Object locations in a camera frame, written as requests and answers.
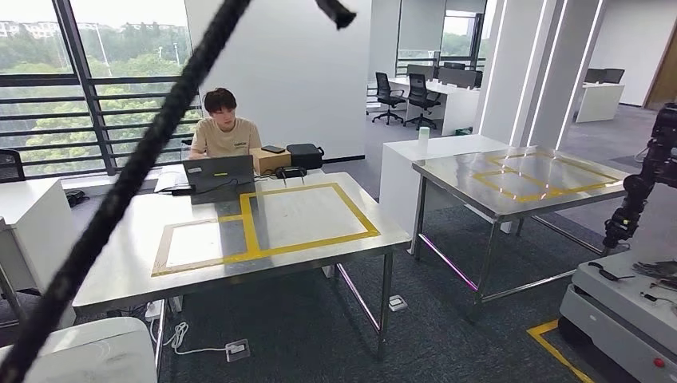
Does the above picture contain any black hard case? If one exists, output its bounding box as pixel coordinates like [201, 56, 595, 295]
[286, 143, 325, 172]

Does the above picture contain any black remote controller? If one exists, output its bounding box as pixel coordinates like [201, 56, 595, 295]
[274, 165, 308, 187]

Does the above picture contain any black window railing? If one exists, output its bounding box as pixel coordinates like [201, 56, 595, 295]
[0, 73, 204, 178]

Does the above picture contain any black braided cable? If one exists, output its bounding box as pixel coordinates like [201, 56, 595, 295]
[0, 0, 357, 383]

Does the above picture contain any grey laptop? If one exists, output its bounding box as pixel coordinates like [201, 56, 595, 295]
[182, 154, 256, 198]

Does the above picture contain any yellow tape outline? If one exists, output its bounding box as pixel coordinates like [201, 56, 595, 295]
[152, 182, 382, 278]
[470, 152, 621, 204]

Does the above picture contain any dark desk partition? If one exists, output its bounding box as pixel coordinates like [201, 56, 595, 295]
[406, 64, 437, 81]
[584, 67, 626, 85]
[437, 65, 483, 89]

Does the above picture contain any steel workbench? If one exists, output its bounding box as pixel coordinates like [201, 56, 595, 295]
[72, 172, 412, 361]

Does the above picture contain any white plastic car part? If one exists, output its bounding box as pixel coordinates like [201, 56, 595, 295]
[0, 317, 144, 383]

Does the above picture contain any white power strip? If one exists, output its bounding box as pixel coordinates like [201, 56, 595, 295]
[144, 298, 166, 323]

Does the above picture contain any person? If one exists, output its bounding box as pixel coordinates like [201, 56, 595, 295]
[188, 87, 263, 160]

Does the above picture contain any black short cable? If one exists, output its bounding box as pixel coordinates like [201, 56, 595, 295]
[588, 261, 635, 282]

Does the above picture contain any white power cable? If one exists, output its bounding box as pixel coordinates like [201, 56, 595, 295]
[149, 317, 228, 356]

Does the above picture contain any brown door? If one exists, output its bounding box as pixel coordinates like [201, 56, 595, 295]
[642, 21, 677, 112]

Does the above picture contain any cardboard box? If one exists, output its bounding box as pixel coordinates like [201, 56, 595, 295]
[249, 148, 293, 176]

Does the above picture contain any black office chair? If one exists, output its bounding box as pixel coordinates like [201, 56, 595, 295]
[371, 71, 406, 127]
[404, 73, 442, 131]
[0, 148, 26, 184]

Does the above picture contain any stainless steel table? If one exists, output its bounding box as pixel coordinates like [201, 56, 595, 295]
[411, 146, 631, 318]

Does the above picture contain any white office desk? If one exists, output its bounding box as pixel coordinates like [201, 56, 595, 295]
[388, 76, 482, 137]
[573, 81, 626, 124]

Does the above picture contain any white cabinet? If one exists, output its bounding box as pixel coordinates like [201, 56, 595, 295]
[0, 178, 77, 329]

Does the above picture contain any white rectangular table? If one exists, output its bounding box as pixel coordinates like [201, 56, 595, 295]
[378, 134, 512, 236]
[153, 162, 327, 195]

